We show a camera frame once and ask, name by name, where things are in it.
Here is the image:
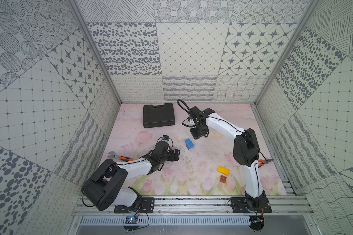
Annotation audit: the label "white perforated cable duct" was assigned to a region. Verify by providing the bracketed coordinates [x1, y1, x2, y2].
[80, 215, 251, 226]

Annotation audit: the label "aluminium rail frame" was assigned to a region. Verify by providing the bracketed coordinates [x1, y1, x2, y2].
[72, 195, 313, 215]

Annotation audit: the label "black plastic tool case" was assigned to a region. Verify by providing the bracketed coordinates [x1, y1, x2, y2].
[142, 103, 176, 128]

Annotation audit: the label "adjustable wrench orange handle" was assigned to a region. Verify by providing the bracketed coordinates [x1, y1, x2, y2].
[107, 151, 134, 162]

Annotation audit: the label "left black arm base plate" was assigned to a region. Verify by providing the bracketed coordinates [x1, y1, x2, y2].
[114, 197, 155, 213]

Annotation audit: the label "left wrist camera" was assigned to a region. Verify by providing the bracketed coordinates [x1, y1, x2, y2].
[162, 135, 170, 141]

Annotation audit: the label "orange handled pliers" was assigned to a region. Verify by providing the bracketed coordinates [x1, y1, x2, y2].
[258, 159, 274, 168]

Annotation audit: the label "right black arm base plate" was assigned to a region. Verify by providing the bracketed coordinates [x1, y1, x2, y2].
[229, 197, 272, 213]

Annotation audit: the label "pink floral table mat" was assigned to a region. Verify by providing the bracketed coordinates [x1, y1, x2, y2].
[89, 102, 287, 196]

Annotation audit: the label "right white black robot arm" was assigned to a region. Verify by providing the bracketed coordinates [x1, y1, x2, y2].
[187, 106, 266, 212]

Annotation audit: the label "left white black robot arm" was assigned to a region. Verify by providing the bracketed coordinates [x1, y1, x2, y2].
[81, 140, 180, 212]

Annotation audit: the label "light blue long lego brick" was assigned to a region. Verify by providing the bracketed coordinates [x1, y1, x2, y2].
[185, 139, 195, 150]

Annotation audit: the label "yellow lego brick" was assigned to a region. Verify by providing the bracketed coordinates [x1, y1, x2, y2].
[217, 166, 229, 176]

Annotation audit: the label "brown lego brick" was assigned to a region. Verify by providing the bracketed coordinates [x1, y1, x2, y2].
[220, 175, 227, 184]

